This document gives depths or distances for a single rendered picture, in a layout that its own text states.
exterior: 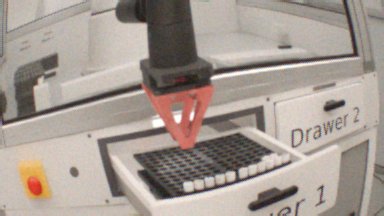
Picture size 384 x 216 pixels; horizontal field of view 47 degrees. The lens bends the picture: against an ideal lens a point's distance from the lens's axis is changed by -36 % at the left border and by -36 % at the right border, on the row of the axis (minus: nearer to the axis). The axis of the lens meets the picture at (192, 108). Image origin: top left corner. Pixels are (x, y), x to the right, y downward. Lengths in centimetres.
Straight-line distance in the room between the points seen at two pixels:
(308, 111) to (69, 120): 45
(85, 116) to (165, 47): 30
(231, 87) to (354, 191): 51
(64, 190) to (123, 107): 21
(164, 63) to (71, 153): 33
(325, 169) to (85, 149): 44
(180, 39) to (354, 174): 71
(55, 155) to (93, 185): 10
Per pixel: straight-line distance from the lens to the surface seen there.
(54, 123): 100
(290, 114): 110
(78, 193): 104
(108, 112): 101
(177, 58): 75
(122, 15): 82
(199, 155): 97
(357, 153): 131
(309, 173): 78
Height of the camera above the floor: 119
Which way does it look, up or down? 13 degrees down
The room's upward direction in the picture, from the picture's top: 7 degrees counter-clockwise
